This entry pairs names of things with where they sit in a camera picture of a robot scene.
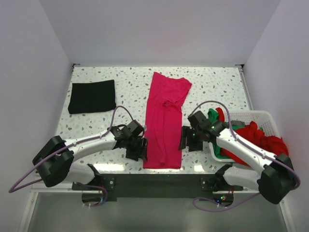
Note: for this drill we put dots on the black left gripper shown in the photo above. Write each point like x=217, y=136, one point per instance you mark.
x=139, y=152

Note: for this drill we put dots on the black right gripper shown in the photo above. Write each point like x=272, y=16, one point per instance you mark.
x=185, y=133

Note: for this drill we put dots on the magenta t shirt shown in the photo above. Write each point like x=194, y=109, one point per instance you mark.
x=163, y=121

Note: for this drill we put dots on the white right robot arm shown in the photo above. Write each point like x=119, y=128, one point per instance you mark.
x=251, y=157

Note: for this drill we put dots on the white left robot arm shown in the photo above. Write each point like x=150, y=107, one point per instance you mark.
x=57, y=161

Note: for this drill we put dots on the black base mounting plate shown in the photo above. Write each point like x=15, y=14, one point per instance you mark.
x=111, y=187

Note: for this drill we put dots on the green t shirt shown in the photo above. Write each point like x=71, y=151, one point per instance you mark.
x=214, y=115

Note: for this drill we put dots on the folded black t shirt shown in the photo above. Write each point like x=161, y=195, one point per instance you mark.
x=93, y=97

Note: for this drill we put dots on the white plastic laundry basket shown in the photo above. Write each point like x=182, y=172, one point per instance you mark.
x=263, y=120

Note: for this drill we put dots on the red t shirt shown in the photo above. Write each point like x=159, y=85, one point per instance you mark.
x=256, y=135

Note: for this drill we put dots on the aluminium frame rail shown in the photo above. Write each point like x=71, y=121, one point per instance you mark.
x=230, y=200

